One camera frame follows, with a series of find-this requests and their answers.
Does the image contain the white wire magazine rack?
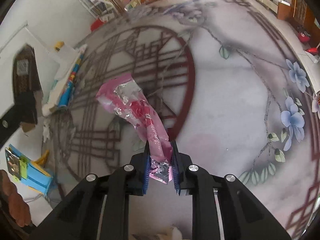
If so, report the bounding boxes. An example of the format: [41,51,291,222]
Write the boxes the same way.
[79,0,118,19]

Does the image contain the blue yellow plastic toy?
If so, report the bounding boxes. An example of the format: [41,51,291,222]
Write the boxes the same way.
[5,145,53,195]

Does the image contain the left hand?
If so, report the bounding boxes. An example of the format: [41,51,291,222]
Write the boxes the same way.
[1,170,31,227]

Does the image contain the dark cigarette box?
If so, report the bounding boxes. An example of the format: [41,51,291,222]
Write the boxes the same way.
[12,44,43,133]

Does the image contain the pink foil snack wrapper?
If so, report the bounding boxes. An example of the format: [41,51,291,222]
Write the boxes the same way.
[95,74,173,184]

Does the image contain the red bucket on floor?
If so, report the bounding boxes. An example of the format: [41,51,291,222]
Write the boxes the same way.
[298,30,310,44]

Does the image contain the white foam block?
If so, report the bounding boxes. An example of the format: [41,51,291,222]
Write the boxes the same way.
[42,42,88,117]

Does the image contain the floral patterned tablecloth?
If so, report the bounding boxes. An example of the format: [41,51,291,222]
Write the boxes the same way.
[51,0,319,239]

